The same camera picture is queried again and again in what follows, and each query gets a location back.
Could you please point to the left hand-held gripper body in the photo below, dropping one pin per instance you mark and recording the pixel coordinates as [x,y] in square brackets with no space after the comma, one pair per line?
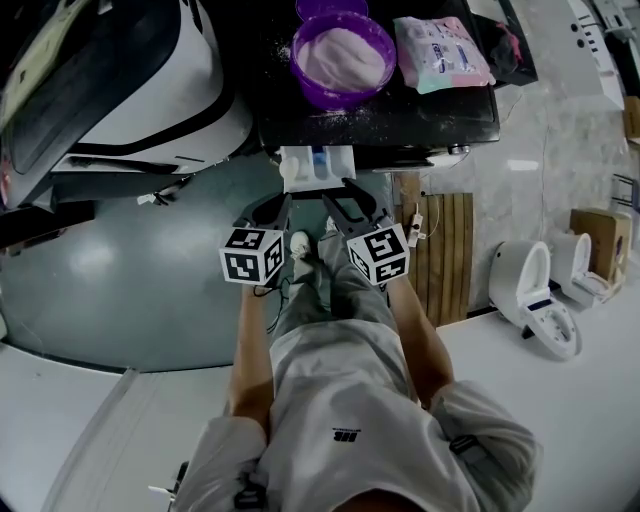
[245,262]

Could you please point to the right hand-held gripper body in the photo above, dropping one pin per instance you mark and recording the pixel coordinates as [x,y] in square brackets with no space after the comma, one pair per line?
[380,252]

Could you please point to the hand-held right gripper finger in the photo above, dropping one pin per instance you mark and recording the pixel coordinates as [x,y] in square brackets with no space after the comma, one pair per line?
[345,225]
[375,210]

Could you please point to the white powder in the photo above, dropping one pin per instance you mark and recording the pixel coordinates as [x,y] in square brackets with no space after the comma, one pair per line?
[345,60]

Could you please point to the person's left forearm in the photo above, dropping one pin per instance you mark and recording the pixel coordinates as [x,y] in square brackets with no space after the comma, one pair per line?
[250,360]

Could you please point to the person's right forearm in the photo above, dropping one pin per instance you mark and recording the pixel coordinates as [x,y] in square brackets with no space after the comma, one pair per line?
[420,340]

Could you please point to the pink white powder bag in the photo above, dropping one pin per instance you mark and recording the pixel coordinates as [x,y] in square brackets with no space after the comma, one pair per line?
[440,55]

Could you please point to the person's left white shoe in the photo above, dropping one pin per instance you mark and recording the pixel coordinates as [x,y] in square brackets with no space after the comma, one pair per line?
[300,245]

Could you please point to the white power strip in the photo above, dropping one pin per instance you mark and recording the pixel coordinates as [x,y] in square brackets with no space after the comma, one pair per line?
[416,230]

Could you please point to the person's grey trousers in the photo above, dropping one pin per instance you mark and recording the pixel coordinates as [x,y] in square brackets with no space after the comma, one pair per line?
[345,290]

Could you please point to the wooden slat mat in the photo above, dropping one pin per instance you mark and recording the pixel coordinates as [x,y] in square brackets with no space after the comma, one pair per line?
[445,260]

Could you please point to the purple plastic tub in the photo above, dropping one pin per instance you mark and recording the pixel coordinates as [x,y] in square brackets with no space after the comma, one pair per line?
[340,100]

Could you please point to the white toilet with open lid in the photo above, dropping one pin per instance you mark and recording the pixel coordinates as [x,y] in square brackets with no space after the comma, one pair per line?
[570,255]
[515,280]

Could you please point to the person's grey t-shirt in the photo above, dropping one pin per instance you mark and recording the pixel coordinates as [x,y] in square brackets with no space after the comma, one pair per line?
[350,400]

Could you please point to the white and black top-loader machine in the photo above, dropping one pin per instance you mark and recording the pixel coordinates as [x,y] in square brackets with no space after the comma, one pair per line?
[165,90]

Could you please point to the black cabinet with white basin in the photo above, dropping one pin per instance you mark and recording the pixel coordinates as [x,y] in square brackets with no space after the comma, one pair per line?
[520,75]

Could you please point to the pink and black cloth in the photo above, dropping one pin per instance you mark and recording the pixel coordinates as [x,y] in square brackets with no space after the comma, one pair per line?
[505,50]

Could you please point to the purple round lid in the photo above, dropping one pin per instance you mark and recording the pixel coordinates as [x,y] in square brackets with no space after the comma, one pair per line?
[330,7]

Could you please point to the brown cardboard box beside toilets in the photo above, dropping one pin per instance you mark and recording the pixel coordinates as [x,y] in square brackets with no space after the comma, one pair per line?
[600,235]

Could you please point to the dark chair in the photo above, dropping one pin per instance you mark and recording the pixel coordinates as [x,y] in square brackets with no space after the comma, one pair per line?
[630,187]

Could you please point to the white counter with black fittings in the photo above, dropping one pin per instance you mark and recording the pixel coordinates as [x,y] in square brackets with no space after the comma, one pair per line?
[600,60]

